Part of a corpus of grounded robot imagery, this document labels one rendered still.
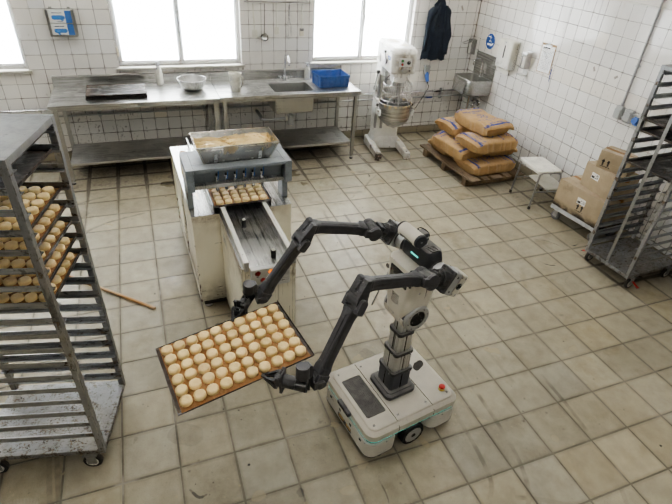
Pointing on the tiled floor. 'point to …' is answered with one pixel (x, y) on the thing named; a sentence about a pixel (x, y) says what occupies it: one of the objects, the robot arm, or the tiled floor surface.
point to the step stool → (540, 174)
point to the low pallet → (464, 170)
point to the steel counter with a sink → (273, 88)
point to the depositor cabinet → (209, 275)
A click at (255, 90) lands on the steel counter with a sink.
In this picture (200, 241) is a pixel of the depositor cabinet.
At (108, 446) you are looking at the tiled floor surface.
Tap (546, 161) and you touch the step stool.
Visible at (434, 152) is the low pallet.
